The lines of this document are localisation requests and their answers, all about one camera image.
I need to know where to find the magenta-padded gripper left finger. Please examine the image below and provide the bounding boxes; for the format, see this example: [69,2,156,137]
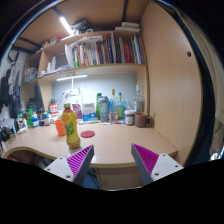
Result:
[44,144,95,187]

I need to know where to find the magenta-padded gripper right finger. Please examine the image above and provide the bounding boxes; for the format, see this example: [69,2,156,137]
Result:
[130,143,185,186]

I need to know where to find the yellow lemon tea bottle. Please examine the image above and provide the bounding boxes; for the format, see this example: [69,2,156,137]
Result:
[61,102,81,150]

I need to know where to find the orange plastic cup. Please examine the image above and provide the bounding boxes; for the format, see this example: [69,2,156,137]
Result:
[54,119,67,137]

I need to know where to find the flat round red coaster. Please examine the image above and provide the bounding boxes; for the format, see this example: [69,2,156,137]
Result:
[80,130,96,139]

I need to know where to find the small brown green-capped bottle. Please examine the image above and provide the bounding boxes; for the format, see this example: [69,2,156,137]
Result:
[43,112,51,127]

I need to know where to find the white blue-labelled bottle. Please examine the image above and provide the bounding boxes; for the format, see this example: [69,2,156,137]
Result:
[31,111,40,128]

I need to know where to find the brown ceramic mug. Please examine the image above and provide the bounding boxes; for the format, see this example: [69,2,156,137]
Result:
[134,112,153,129]

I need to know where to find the green plastic bottle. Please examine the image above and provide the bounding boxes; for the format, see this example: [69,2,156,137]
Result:
[25,108,35,128]

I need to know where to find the red and white can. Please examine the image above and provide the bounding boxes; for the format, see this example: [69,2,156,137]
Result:
[48,102,59,118]

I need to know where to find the pink packet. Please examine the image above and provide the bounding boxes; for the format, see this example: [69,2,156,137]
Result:
[71,103,83,120]

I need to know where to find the white-lidded brown spread jar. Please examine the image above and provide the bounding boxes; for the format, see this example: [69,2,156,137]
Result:
[124,109,136,126]

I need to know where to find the blue and white carton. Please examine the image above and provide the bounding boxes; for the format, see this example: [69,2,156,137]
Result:
[81,102,98,122]

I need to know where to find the tall clear glass bottle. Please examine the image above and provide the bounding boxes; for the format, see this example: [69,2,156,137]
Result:
[134,84,145,114]

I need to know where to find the slim green-capped bottle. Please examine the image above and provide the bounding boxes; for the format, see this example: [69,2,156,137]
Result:
[116,92,124,120]

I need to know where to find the tall green bottle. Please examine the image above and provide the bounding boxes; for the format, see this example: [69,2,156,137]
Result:
[95,92,103,120]

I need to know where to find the clear yellow-capped bottle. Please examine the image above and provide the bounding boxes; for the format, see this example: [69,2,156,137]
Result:
[108,88,119,122]

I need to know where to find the dark hanging clothes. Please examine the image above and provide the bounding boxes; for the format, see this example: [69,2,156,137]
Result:
[0,63,23,118]

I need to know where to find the under-shelf light bar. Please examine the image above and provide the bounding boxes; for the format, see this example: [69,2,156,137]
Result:
[56,74,88,82]

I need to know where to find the ceiling light strip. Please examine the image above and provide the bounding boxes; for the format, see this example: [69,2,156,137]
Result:
[59,16,74,36]

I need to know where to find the white wall power strip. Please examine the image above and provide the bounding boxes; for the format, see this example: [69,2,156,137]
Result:
[63,87,83,98]

